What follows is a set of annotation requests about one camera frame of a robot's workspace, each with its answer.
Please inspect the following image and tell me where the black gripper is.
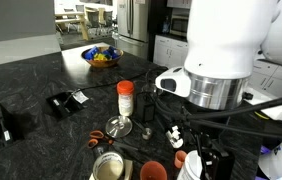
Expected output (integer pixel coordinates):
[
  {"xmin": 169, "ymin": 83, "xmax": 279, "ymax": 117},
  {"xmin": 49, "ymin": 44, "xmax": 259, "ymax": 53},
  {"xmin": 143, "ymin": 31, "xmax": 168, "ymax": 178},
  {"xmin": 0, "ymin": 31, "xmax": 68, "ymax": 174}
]
[{"xmin": 195, "ymin": 134, "xmax": 235, "ymax": 180}]

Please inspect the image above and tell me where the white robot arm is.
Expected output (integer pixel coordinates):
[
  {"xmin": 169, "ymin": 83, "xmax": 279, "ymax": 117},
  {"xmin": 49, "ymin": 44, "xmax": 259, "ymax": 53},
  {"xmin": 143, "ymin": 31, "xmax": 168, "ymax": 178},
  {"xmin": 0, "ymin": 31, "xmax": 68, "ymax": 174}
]
[{"xmin": 155, "ymin": 0, "xmax": 282, "ymax": 180}]

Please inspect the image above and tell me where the small metal measuring cup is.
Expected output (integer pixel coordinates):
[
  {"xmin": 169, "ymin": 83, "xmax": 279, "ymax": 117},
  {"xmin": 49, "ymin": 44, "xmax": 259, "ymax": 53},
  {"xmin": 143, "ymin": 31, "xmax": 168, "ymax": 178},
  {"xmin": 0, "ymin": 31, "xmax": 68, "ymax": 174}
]
[{"xmin": 133, "ymin": 120, "xmax": 152, "ymax": 140}]

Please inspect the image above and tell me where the orange-lid spice jar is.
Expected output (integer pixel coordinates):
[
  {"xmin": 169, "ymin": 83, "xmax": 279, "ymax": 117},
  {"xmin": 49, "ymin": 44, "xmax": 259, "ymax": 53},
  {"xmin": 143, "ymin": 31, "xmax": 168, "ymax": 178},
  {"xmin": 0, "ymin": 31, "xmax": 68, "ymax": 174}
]
[{"xmin": 117, "ymin": 80, "xmax": 134, "ymax": 116}]

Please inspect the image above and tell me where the large orange plastic cup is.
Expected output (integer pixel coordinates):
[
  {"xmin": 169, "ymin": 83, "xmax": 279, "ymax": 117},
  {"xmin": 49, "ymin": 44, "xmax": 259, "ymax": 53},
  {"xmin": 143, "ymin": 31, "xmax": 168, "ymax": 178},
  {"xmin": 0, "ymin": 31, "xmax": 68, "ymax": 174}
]
[{"xmin": 140, "ymin": 161, "xmax": 167, "ymax": 180}]

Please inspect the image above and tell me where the stainless steel refrigerator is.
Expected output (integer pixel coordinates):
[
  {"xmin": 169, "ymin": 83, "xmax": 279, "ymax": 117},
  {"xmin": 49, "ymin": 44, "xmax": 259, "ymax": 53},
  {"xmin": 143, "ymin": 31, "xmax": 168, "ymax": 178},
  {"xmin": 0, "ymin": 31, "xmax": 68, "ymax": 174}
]
[{"xmin": 112, "ymin": 0, "xmax": 169, "ymax": 61}]

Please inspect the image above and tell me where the white sugar tin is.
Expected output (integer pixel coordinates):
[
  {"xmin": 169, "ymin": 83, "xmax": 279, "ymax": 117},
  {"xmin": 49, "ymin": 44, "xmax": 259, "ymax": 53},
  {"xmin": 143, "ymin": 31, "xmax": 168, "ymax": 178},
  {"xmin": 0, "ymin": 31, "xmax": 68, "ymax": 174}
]
[{"xmin": 177, "ymin": 150, "xmax": 203, "ymax": 180}]

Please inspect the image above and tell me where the small orange plastic cup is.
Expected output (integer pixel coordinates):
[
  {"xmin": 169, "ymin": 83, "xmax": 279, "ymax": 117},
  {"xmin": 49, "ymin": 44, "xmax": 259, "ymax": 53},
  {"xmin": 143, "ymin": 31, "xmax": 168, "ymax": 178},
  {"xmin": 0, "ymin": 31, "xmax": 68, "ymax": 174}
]
[{"xmin": 174, "ymin": 150, "xmax": 187, "ymax": 168}]

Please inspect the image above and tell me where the black power adapter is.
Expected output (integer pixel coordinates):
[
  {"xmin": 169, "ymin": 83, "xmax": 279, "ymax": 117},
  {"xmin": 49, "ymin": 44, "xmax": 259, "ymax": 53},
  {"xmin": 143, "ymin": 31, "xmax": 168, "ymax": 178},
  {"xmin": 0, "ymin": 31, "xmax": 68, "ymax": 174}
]
[{"xmin": 136, "ymin": 92, "xmax": 155, "ymax": 122}]

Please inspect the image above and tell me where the black cable on counter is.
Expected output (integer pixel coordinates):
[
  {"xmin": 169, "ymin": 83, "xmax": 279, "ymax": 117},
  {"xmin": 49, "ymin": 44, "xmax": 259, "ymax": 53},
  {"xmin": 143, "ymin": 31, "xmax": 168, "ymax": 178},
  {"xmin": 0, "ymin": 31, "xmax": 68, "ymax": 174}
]
[{"xmin": 64, "ymin": 68, "xmax": 169, "ymax": 101}]

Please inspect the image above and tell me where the white plastic clip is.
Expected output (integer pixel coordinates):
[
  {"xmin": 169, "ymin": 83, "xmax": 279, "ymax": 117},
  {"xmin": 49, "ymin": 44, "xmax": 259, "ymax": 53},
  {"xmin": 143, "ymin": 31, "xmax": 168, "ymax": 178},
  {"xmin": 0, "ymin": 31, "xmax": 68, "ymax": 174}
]
[{"xmin": 166, "ymin": 126, "xmax": 183, "ymax": 149}]

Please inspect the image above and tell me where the wooden bowl of blocks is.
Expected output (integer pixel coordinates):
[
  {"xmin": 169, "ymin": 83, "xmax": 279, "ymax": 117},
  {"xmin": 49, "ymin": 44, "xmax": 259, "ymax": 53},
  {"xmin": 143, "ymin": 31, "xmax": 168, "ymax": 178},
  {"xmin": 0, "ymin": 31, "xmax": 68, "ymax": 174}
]
[{"xmin": 81, "ymin": 46, "xmax": 124, "ymax": 68}]

